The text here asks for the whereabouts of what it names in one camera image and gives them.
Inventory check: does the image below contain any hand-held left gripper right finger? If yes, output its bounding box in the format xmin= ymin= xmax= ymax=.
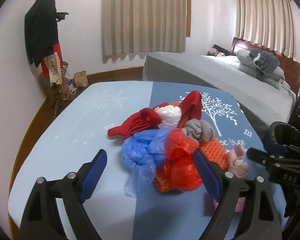
xmin=192 ymin=149 xmax=283 ymax=240

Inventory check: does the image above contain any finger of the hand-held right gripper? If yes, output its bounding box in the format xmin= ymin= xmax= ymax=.
xmin=247 ymin=147 xmax=275 ymax=167
xmin=263 ymin=141 xmax=290 ymax=155

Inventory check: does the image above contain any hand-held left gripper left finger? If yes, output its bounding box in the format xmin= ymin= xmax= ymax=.
xmin=19 ymin=149 xmax=108 ymax=240

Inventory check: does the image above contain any pink cloth scrap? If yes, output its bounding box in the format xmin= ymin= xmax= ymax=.
xmin=226 ymin=146 xmax=248 ymax=179

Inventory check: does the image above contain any orange knitted cloth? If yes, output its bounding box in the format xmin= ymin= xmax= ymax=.
xmin=152 ymin=136 xmax=230 ymax=193

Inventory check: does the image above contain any red plastic bag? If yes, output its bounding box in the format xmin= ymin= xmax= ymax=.
xmin=164 ymin=128 xmax=202 ymax=190

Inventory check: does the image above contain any blue plastic bag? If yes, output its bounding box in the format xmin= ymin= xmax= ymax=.
xmin=122 ymin=129 xmax=171 ymax=197

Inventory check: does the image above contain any grey sock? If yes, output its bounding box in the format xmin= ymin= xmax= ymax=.
xmin=182 ymin=119 xmax=216 ymax=144

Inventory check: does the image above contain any red glove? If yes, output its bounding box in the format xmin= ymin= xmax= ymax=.
xmin=107 ymin=107 xmax=163 ymax=141
xmin=177 ymin=90 xmax=203 ymax=128

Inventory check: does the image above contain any white plastic bag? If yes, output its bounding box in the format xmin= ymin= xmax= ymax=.
xmin=154 ymin=105 xmax=182 ymax=130

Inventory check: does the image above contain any light blue table cover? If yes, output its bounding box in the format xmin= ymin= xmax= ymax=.
xmin=8 ymin=81 xmax=153 ymax=240

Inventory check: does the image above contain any dark blue printed tablecloth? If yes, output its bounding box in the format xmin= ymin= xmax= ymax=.
xmin=134 ymin=81 xmax=265 ymax=240

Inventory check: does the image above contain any wooden coat rack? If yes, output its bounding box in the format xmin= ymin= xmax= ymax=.
xmin=36 ymin=0 xmax=71 ymax=116

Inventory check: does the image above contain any dark grey garment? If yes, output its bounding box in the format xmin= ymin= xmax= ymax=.
xmin=249 ymin=48 xmax=282 ymax=77

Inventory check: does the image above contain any purple white packet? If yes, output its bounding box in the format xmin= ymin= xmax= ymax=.
xmin=66 ymin=78 xmax=78 ymax=91

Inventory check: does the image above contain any grey bed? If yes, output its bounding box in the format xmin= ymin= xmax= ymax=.
xmin=142 ymin=51 xmax=298 ymax=137

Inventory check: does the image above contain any brown paper bag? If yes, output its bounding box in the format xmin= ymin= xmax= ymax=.
xmin=74 ymin=70 xmax=89 ymax=88

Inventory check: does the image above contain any striped bag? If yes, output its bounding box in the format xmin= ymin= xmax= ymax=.
xmin=41 ymin=61 xmax=69 ymax=88

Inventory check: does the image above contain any wooden headboard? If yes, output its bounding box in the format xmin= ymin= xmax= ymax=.
xmin=230 ymin=37 xmax=300 ymax=90

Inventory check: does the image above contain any beige printed tote bag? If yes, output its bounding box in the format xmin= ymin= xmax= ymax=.
xmin=44 ymin=52 xmax=63 ymax=85

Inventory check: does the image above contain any red hanging bag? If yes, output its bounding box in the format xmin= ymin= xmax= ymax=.
xmin=41 ymin=44 xmax=63 ymax=85

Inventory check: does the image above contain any narrow beige curtain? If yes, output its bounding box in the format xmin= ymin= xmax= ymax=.
xmin=235 ymin=0 xmax=297 ymax=61

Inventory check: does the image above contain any black coat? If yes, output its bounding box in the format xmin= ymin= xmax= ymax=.
xmin=24 ymin=0 xmax=60 ymax=68

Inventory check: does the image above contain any wide beige curtain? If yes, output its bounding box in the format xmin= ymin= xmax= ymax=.
xmin=101 ymin=0 xmax=188 ymax=57

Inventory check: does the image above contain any wooden window frame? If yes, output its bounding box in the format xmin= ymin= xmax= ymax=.
xmin=186 ymin=0 xmax=192 ymax=37

